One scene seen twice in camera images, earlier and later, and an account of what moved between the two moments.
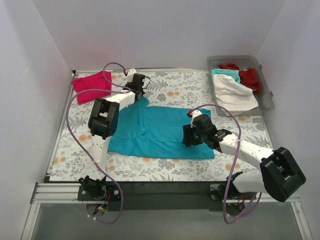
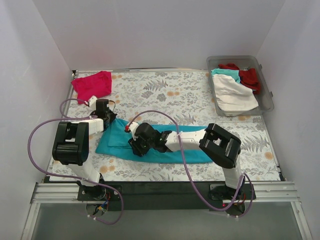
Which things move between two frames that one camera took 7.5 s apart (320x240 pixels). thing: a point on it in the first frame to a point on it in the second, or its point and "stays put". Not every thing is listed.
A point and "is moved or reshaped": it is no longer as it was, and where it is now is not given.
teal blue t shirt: [143, 129] is moved or reshaped
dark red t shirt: [248, 77] stays put
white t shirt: [235, 97] stays put
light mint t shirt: [233, 73] stays put
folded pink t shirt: [97, 81] stays put
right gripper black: [188, 135] to [133, 146]
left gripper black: [139, 92] to [111, 117]
